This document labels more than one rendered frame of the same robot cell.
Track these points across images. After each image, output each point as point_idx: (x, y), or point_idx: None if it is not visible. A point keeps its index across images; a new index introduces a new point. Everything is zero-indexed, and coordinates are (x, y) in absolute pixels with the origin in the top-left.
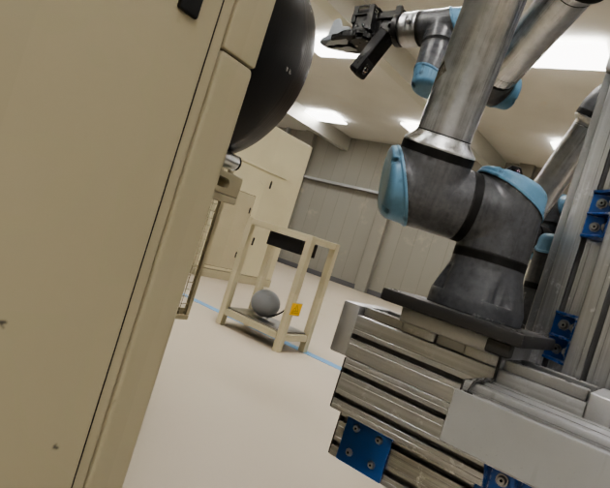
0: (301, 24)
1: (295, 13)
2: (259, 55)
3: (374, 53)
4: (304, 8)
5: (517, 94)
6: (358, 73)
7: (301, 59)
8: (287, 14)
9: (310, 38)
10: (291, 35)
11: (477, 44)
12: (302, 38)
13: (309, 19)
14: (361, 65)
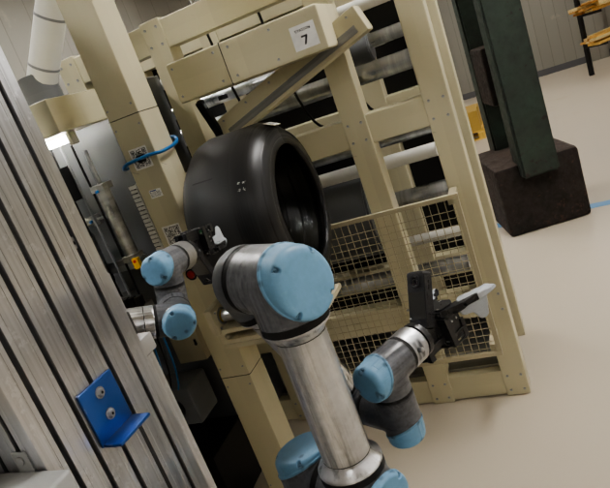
0: (228, 216)
1: (220, 213)
2: (213, 265)
3: (197, 271)
4: (229, 198)
5: (167, 335)
6: (206, 284)
7: (245, 239)
8: (211, 224)
9: (243, 217)
10: (224, 233)
11: None
12: (235, 225)
13: (236, 202)
14: (200, 281)
